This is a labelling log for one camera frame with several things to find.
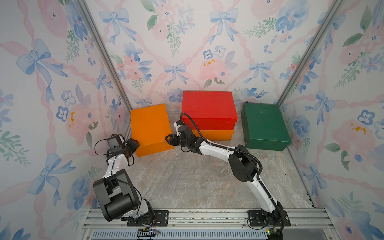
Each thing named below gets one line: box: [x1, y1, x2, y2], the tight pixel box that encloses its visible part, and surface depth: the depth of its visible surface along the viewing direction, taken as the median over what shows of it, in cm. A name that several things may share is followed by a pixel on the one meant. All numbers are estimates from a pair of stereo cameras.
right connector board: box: [266, 229, 277, 240], surface depth 73 cm
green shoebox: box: [241, 102, 292, 151], surface depth 97 cm
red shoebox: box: [182, 91, 238, 131], surface depth 94 cm
